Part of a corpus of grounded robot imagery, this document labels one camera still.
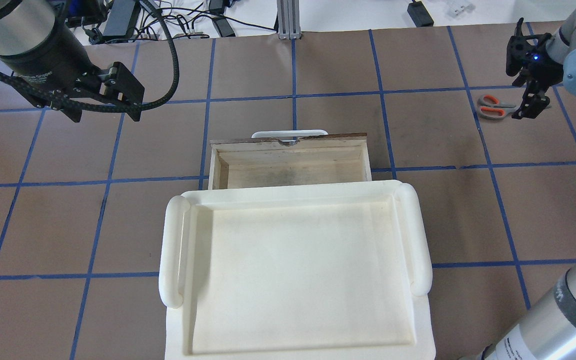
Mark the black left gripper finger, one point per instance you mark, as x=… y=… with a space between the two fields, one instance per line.
x=120 y=87

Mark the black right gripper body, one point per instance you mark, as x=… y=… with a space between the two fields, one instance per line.
x=543 y=71

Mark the white tray cabinet top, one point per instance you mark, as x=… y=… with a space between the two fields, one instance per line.
x=338 y=271

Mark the aluminium frame post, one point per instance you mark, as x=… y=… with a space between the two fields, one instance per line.
x=288 y=20

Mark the grey orange scissors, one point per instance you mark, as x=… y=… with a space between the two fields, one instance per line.
x=491 y=108

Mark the wooden drawer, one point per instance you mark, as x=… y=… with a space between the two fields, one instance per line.
x=288 y=161

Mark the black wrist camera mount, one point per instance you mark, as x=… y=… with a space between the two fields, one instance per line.
x=518 y=52

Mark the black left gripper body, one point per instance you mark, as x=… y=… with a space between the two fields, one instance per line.
x=43 y=64

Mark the black power adapter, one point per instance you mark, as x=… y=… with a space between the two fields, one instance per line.
x=419 y=14

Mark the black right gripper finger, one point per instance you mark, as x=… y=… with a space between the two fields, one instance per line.
x=534 y=101

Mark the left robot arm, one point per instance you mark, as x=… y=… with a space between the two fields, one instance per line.
x=24 y=24

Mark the black power brick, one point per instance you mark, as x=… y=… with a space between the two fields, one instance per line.
x=122 y=20

